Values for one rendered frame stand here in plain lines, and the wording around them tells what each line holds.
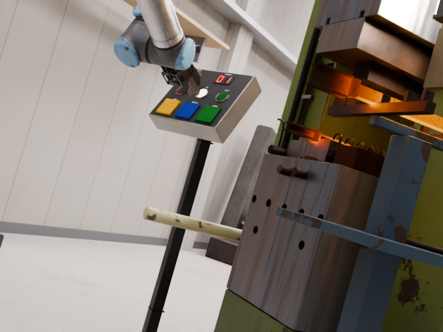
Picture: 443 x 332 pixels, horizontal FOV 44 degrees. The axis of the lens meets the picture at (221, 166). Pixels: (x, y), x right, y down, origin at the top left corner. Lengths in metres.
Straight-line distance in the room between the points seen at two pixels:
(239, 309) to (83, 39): 3.21
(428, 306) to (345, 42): 0.79
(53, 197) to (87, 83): 0.96
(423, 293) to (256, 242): 0.51
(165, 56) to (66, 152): 3.09
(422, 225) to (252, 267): 0.51
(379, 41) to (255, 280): 0.80
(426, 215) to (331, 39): 0.63
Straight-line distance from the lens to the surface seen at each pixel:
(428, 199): 1.51
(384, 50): 1.76
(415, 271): 1.50
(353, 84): 1.09
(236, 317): 1.72
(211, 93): 2.08
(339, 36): 1.77
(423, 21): 1.80
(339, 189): 1.48
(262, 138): 6.36
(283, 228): 1.59
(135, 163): 5.21
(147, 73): 5.13
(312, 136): 1.67
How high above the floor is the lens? 0.78
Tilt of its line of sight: 2 degrees up
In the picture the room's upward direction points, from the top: 16 degrees clockwise
